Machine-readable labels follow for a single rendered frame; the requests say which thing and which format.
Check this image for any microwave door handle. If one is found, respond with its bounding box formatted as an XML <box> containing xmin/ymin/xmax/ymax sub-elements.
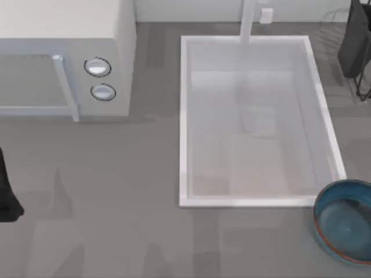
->
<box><xmin>51</xmin><ymin>54</ymin><xmax>80</xmax><ymax>122</ymax></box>

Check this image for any small microwave knob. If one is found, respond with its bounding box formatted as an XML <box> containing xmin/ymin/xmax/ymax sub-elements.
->
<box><xmin>90</xmin><ymin>83</ymin><xmax>117</xmax><ymax>102</ymax></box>

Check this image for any tall white tap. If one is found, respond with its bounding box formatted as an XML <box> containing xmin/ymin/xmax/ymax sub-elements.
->
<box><xmin>239</xmin><ymin>0</ymin><xmax>259</xmax><ymax>45</ymax></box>

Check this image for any pale microwave oven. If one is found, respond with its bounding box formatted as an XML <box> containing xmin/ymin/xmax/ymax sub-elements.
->
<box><xmin>0</xmin><ymin>0</ymin><xmax>138</xmax><ymax>122</ymax></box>

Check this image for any blue bowl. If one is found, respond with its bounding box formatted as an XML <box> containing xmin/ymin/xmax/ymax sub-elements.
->
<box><xmin>314</xmin><ymin>179</ymin><xmax>371</xmax><ymax>265</ymax></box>

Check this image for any microwave oven door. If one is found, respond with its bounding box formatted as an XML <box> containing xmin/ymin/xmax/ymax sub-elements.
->
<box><xmin>0</xmin><ymin>53</ymin><xmax>80</xmax><ymax>122</ymax></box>

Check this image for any large microwave knob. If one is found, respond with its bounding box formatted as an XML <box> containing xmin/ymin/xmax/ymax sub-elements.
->
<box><xmin>83</xmin><ymin>57</ymin><xmax>112</xmax><ymax>78</ymax></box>

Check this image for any white sink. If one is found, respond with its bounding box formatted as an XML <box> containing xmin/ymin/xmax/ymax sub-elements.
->
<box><xmin>179</xmin><ymin>35</ymin><xmax>348</xmax><ymax>209</ymax></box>

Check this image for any white wall socket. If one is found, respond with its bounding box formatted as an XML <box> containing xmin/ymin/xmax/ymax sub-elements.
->
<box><xmin>259</xmin><ymin>8</ymin><xmax>274</xmax><ymax>24</ymax></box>

